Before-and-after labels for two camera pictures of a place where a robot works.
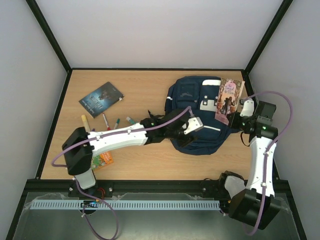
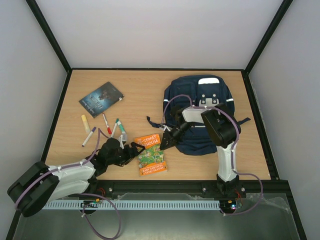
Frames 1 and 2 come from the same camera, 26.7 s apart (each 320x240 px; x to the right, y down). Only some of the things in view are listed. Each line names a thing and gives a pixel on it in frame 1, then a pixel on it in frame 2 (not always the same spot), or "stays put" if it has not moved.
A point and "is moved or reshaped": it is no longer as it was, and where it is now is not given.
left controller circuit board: (90, 204) stays put
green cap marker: (117, 123) stays put
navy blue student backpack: (200, 93) is moved or reshaped
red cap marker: (108, 128) stays put
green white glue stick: (132, 121) to (122, 128)
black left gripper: (183, 142) to (131, 155)
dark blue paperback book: (101, 99) stays put
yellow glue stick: (85, 123) stays put
